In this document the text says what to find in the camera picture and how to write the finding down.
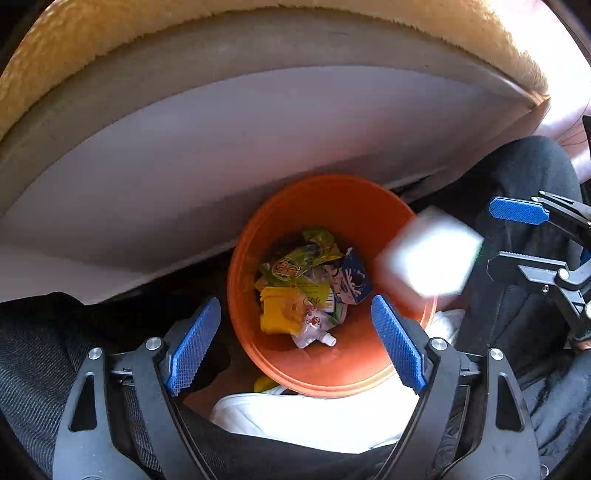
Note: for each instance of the blue cookie box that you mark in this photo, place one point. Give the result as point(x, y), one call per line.
point(353, 281)

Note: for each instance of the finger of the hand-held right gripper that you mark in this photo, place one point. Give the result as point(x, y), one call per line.
point(531, 270)
point(517, 210)

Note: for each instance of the white spouted pouch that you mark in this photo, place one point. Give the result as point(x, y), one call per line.
point(311, 332)

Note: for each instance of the orange trash bin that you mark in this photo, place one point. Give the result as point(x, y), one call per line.
point(323, 364)

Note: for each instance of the person's white shoe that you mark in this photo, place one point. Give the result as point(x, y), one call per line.
point(300, 420)
point(450, 321)

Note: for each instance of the green medicine box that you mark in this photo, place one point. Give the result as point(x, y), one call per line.
point(425, 254)

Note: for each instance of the green snack packet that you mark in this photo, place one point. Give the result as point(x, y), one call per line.
point(288, 267)

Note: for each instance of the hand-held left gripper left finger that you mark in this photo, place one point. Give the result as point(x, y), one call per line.
point(194, 341)

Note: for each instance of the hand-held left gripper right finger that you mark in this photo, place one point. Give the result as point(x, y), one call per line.
point(399, 346)

